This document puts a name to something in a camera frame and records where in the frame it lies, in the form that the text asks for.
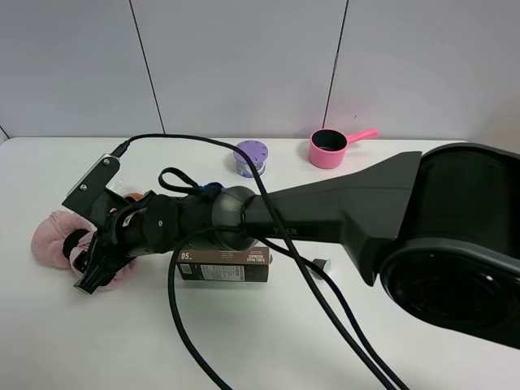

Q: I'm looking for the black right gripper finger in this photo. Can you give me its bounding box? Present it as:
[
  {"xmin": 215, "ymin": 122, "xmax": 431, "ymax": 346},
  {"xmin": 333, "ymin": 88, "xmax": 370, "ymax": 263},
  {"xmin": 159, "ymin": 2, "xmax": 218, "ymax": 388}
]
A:
[{"xmin": 79, "ymin": 230, "xmax": 106, "ymax": 271}]

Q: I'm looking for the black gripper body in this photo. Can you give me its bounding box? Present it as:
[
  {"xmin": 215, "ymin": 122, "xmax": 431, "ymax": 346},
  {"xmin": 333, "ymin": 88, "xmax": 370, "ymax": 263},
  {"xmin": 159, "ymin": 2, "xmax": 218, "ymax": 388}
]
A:
[{"xmin": 95, "ymin": 189, "xmax": 185, "ymax": 262}]

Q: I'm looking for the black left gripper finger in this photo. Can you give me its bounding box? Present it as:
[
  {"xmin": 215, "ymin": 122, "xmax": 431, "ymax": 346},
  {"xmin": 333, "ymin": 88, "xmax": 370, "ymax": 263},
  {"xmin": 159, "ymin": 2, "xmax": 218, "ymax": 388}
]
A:
[{"xmin": 73, "ymin": 251, "xmax": 126, "ymax": 294}]

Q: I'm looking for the pink plush towel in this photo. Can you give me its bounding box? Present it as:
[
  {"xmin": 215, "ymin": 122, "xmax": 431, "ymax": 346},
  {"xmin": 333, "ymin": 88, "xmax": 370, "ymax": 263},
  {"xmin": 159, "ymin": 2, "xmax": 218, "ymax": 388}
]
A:
[{"xmin": 31, "ymin": 209, "xmax": 141, "ymax": 290}]

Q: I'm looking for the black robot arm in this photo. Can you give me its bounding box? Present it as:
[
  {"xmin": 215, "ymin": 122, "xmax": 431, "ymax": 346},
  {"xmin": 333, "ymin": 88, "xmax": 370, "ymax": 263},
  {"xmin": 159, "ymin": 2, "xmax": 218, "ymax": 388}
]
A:
[{"xmin": 64, "ymin": 143, "xmax": 519, "ymax": 348}]

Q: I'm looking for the wrapped fruit tart pastry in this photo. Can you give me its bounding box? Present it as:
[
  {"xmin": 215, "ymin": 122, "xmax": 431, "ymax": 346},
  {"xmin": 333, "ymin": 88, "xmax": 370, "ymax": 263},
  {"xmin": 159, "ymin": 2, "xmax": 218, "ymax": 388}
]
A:
[{"xmin": 108, "ymin": 180, "xmax": 144, "ymax": 202}]

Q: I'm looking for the blue rolled cloth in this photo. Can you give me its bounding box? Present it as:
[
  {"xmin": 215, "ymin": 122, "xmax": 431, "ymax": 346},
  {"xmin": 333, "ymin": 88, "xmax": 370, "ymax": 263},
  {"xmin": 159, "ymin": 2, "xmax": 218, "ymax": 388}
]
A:
[{"xmin": 200, "ymin": 182, "xmax": 223, "ymax": 191}]

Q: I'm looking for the brown espresso capsule box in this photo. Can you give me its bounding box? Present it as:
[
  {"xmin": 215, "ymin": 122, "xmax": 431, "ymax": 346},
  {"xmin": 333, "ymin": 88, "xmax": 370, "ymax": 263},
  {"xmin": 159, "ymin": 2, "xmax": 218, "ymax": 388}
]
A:
[{"xmin": 176, "ymin": 247, "xmax": 272, "ymax": 283}]

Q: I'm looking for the purple air freshener can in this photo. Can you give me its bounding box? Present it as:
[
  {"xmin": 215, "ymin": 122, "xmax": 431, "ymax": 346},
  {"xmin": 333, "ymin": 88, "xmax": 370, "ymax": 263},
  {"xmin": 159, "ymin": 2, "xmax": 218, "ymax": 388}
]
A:
[{"xmin": 233, "ymin": 140, "xmax": 268, "ymax": 178}]

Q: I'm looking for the dark coffee capsule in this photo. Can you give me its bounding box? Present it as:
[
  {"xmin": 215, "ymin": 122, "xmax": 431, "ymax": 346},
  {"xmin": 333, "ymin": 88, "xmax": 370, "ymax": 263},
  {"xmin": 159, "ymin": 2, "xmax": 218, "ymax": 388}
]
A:
[{"xmin": 313, "ymin": 258, "xmax": 332, "ymax": 275}]

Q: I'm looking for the pink toy saucepan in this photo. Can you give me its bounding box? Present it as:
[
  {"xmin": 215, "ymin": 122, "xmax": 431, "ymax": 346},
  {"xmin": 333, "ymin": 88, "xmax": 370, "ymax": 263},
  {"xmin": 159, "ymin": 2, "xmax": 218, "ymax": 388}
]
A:
[{"xmin": 308, "ymin": 128, "xmax": 379, "ymax": 169}]

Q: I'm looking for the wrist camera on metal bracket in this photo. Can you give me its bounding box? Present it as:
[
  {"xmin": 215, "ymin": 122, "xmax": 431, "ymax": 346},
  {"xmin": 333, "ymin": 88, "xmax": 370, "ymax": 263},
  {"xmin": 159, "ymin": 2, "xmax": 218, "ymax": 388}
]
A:
[{"xmin": 62, "ymin": 154, "xmax": 128, "ymax": 228}]

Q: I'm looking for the black cable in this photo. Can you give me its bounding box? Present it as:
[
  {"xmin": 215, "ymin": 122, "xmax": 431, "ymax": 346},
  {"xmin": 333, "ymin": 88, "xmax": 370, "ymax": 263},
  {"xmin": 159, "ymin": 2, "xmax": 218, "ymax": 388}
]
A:
[
  {"xmin": 109, "ymin": 133, "xmax": 411, "ymax": 390},
  {"xmin": 167, "ymin": 226, "xmax": 293, "ymax": 390}
]

